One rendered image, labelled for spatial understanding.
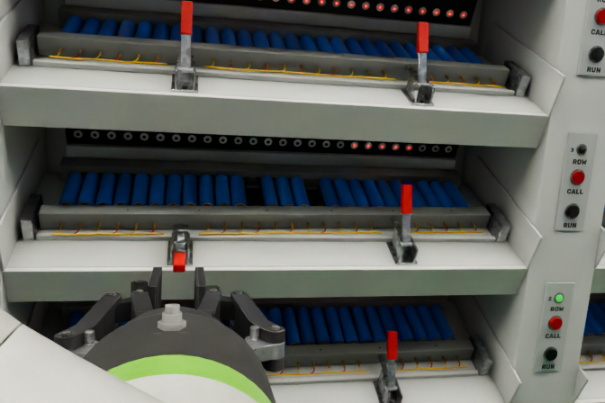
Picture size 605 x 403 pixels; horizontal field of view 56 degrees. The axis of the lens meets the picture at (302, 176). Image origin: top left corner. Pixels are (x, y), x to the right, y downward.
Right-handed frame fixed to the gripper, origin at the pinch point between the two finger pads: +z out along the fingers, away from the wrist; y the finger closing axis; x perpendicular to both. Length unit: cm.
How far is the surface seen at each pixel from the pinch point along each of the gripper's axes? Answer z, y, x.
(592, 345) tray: 24, 59, -15
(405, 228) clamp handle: 17.5, 26.5, 3.1
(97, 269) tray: 16.6, -8.6, -1.6
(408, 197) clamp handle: 17.7, 26.7, 6.9
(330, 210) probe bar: 22.2, 18.3, 4.6
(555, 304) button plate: 17, 47, -6
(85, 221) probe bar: 21.7, -10.8, 2.8
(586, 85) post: 13, 47, 21
